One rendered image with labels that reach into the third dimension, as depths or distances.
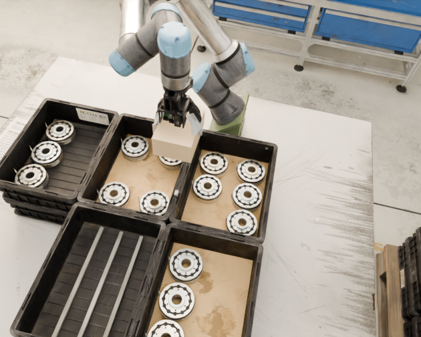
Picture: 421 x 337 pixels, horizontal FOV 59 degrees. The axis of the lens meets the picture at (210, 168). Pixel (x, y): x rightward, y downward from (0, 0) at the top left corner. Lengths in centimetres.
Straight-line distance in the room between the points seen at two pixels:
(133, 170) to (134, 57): 51
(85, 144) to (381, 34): 229
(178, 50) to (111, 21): 280
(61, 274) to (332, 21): 248
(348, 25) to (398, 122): 80
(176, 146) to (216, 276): 42
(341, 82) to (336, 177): 169
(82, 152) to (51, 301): 55
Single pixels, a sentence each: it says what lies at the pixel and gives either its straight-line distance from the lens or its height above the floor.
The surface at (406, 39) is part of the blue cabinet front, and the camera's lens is 315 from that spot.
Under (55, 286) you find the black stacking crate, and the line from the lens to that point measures 124.
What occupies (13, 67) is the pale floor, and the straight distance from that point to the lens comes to 335.
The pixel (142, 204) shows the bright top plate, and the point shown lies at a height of 86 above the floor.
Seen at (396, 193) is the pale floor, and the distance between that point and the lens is 267.
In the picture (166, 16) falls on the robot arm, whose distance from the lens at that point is 98.
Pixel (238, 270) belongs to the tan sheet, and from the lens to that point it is 121.
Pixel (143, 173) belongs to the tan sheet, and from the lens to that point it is 138.
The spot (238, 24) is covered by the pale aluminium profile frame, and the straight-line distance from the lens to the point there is 308.
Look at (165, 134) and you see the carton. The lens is 111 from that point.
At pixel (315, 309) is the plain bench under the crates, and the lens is 136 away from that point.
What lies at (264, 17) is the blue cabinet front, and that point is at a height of 39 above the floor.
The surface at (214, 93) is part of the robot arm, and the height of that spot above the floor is 94.
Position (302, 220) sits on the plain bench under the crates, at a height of 70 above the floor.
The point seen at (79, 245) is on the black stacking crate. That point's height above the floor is 83.
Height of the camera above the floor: 195
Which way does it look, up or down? 54 degrees down
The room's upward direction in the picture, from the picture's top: 6 degrees clockwise
